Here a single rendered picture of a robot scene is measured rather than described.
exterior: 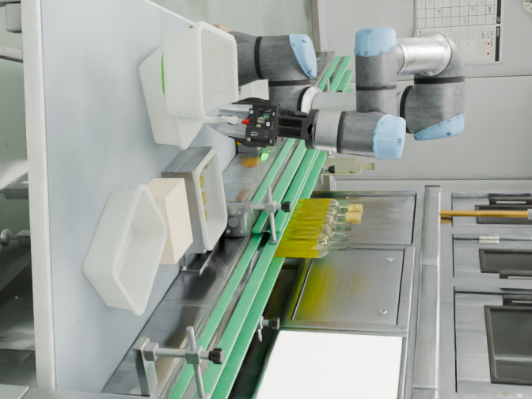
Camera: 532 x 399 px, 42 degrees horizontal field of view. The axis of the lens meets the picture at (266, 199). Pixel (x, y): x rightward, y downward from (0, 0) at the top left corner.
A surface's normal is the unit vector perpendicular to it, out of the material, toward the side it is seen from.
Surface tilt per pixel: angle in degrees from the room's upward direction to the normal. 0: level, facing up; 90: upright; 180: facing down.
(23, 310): 90
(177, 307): 90
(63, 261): 0
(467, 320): 90
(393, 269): 90
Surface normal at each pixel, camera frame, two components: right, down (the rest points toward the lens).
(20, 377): -0.10, -0.91
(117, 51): 0.97, 0.00
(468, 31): -0.23, 0.42
